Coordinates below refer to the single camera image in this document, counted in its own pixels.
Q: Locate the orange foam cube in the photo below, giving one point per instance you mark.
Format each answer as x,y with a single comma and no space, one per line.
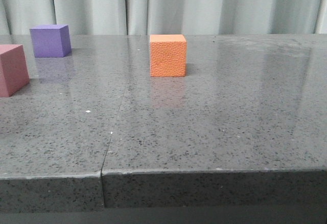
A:
168,55

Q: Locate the grey-green curtain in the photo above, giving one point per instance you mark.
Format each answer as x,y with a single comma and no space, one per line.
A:
142,17

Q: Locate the purple foam cube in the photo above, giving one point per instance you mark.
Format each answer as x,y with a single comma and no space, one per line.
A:
51,40

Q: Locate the pink foam cube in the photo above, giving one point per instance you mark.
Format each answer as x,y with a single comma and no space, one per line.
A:
14,72

